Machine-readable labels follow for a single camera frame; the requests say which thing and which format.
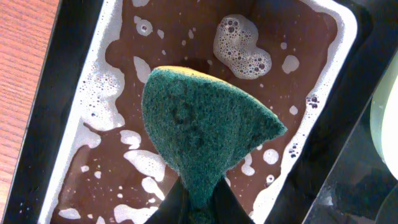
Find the black rectangular soapy water tray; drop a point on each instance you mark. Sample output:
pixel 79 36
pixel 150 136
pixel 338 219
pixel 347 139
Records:
pixel 86 157

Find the light blue plate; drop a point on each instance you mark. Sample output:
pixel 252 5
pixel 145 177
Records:
pixel 383 117
pixel 387 213

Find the green yellow scrub sponge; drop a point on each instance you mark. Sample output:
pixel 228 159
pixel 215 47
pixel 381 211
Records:
pixel 202 127

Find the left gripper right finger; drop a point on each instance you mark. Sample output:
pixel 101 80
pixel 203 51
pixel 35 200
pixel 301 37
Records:
pixel 226 207

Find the black round serving tray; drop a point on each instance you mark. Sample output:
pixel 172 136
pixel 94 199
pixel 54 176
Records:
pixel 352 190

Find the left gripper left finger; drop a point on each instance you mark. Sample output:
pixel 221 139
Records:
pixel 175 207

